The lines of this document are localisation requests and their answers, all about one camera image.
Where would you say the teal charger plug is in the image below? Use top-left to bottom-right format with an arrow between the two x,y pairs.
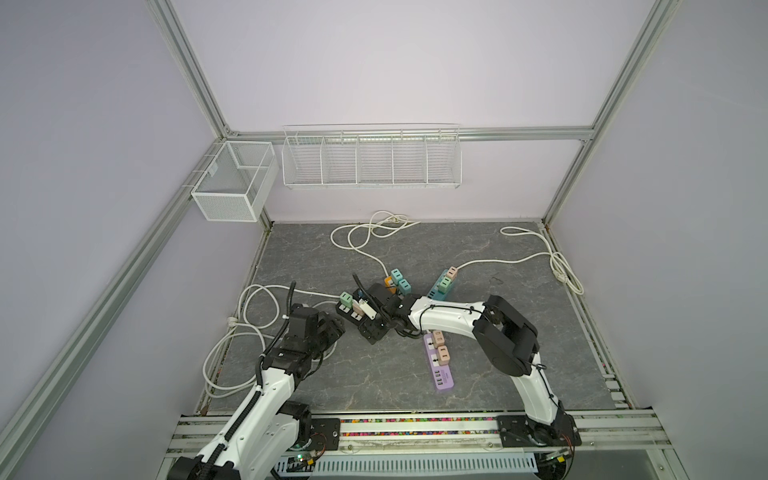
391,269 -> 404,284
398,279 -> 412,295

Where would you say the black power strip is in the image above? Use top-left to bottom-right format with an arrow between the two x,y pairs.
335,302 -> 388,345

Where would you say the orange power strip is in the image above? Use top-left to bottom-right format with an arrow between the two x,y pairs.
384,276 -> 397,294

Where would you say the pink USB charger plug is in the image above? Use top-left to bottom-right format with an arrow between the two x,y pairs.
352,301 -> 366,318

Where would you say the green USB charger plug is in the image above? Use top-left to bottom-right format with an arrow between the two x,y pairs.
339,292 -> 354,308

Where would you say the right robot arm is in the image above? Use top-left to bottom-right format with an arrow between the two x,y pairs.
336,283 -> 582,447

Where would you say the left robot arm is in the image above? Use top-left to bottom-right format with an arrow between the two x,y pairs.
167,303 -> 345,479

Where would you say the pink plug upper purple strip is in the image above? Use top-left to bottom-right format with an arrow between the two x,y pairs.
432,330 -> 445,346

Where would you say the pink plug purple strip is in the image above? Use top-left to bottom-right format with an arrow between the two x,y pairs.
432,330 -> 445,346
436,345 -> 450,366

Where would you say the green plug on teal strip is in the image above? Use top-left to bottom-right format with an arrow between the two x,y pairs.
436,275 -> 452,294

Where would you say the pink plug lower purple strip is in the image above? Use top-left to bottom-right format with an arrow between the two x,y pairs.
436,345 -> 450,366

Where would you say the teal power strip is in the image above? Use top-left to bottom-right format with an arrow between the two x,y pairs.
427,270 -> 453,301

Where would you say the purple power strip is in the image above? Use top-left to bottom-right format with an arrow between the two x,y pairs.
423,332 -> 454,392

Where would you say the small white mesh basket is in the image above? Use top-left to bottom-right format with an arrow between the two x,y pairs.
192,141 -> 279,223

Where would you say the white cable of black strip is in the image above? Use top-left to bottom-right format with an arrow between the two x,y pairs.
202,283 -> 341,400

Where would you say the white cable of orange strip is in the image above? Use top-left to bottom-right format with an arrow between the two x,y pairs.
329,210 -> 421,278

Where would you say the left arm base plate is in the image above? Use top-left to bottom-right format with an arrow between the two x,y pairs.
290,417 -> 341,451

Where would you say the long white wire basket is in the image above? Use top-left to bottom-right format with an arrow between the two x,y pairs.
282,123 -> 463,189

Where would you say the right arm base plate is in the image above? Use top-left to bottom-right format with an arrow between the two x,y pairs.
496,412 -> 582,447

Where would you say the white cable of teal strip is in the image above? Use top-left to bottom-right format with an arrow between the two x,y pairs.
455,226 -> 585,296

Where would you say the white slotted cable duct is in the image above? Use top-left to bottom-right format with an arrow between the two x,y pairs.
273,452 -> 539,479

